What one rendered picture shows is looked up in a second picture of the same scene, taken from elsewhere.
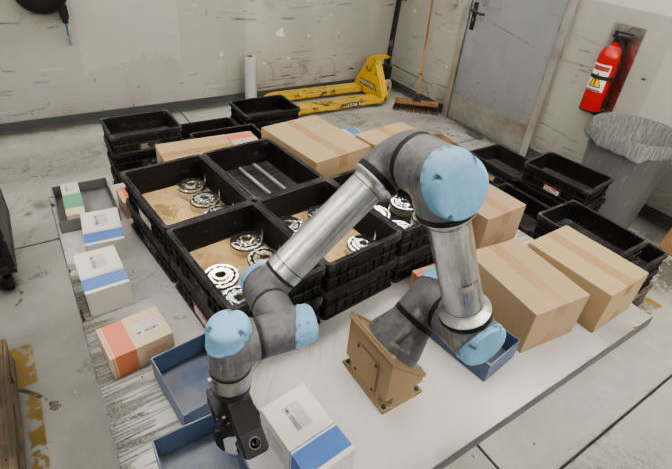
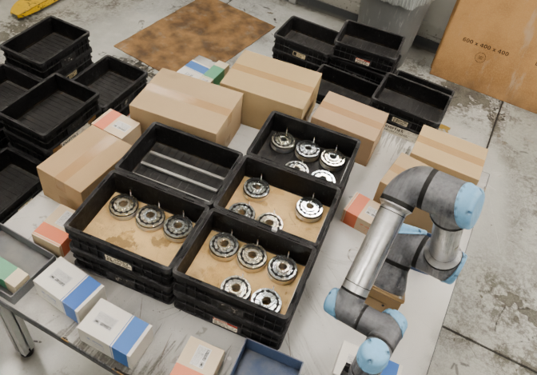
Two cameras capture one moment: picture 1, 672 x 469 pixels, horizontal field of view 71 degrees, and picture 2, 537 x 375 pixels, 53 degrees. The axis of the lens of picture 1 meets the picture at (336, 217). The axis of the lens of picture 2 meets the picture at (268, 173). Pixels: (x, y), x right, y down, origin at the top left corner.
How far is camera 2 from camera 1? 1.03 m
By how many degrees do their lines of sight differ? 28
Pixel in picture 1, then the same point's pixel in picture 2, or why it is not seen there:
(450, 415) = (423, 309)
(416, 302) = (399, 253)
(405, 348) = (400, 286)
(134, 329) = (195, 364)
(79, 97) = not seen: outside the picture
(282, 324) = (395, 332)
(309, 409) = not seen: hidden behind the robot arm
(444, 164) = (471, 203)
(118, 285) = (146, 334)
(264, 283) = (355, 306)
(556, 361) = not seen: hidden behind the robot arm
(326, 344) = (320, 297)
